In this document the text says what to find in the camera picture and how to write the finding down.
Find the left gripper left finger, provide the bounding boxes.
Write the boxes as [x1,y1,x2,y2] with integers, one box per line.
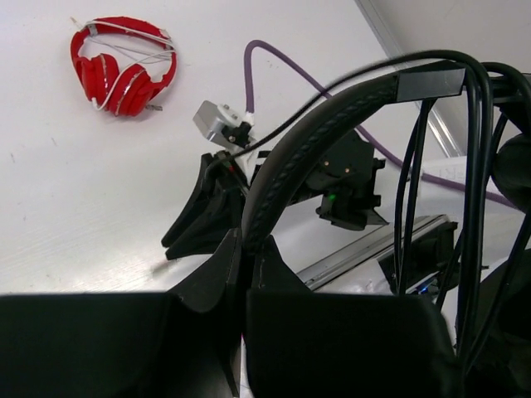
[1,229,241,397]

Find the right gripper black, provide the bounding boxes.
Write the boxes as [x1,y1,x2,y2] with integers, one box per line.
[207,130,391,231]

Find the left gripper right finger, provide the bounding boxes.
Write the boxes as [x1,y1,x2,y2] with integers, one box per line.
[244,238,460,397]

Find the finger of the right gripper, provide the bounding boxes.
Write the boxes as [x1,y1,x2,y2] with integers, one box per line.
[161,153,224,247]
[164,183,245,260]

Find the black headset with cable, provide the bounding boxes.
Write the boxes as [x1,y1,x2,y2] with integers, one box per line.
[202,48,531,398]

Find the red headphones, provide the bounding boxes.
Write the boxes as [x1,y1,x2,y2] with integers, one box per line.
[70,17,178,117]

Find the aluminium rail front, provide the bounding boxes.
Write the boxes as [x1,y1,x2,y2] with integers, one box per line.
[296,213,451,291]

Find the aluminium rail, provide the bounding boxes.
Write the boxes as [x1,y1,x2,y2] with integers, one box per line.
[296,213,451,291]
[357,1,465,157]

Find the aluminium rail right side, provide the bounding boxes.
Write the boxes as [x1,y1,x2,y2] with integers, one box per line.
[357,1,465,157]

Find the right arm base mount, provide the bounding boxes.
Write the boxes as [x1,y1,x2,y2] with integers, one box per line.
[372,216,458,294]

